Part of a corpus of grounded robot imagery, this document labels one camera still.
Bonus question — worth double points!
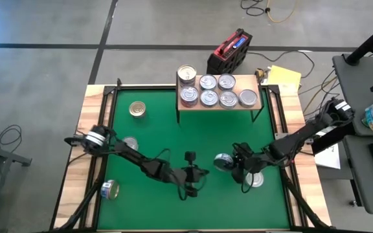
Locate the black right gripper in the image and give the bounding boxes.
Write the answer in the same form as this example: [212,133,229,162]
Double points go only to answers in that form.
[231,142,271,184]

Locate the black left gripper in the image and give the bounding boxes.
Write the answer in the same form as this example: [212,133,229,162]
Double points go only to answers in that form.
[168,151,210,198]

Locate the green label tuna can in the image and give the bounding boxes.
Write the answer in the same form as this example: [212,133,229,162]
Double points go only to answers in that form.
[238,89,259,109]
[199,89,220,108]
[244,170,265,188]

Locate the large teal tuna can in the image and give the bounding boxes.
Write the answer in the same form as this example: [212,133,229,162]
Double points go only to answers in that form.
[123,135,140,151]
[219,90,239,110]

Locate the red label silver-lid can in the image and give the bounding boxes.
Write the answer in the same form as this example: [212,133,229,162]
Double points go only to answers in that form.
[179,85,201,106]

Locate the wooden shelf with black legs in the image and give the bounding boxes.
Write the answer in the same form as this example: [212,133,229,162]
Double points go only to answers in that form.
[175,71,266,126]

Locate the green table mat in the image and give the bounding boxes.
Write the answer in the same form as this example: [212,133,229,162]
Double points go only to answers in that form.
[97,89,291,230]

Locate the blue label gold-lid can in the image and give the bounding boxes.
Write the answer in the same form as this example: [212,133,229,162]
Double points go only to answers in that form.
[100,179,120,201]

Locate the small teal can gold lid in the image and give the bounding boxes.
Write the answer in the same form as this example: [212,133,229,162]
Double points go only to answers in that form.
[128,100,148,118]

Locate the white paper sheet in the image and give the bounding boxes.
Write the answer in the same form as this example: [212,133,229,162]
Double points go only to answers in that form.
[314,142,342,171]

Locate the small yellow black gadget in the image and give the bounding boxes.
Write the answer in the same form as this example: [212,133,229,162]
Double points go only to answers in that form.
[254,67,267,82]

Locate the yellow paper folder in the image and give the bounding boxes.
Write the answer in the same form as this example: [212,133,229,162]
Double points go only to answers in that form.
[266,64,302,90]

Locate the black desk crossbar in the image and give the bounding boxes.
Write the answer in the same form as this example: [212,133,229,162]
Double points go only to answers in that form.
[311,121,358,155]

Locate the red and black toolbox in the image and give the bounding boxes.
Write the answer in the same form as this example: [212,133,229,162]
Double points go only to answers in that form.
[206,28,253,76]

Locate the grey desk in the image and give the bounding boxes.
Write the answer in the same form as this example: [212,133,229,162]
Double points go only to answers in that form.
[332,53,373,215]

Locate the black monitor pole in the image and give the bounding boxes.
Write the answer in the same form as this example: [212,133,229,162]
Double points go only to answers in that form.
[345,16,373,67]

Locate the grey metal stand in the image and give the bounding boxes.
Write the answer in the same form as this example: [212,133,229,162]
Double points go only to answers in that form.
[0,131,34,233]

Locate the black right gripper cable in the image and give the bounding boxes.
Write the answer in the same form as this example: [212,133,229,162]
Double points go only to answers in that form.
[240,171,256,194]

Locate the black table frame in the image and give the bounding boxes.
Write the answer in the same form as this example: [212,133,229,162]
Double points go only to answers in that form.
[49,77,336,233]

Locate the black toolbox power cable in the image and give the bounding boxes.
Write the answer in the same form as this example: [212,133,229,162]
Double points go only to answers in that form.
[249,50,317,80]

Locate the black desk cable bundle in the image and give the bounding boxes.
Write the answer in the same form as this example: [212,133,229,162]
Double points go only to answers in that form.
[298,67,341,107]

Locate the yellow floor cable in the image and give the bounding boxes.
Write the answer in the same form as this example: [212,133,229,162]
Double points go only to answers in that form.
[266,0,299,24]

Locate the black floor cable with plug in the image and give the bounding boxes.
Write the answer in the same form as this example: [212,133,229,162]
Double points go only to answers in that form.
[240,0,273,17]

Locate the coiled black floor cable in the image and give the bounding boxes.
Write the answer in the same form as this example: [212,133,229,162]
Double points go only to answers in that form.
[0,124,24,150]

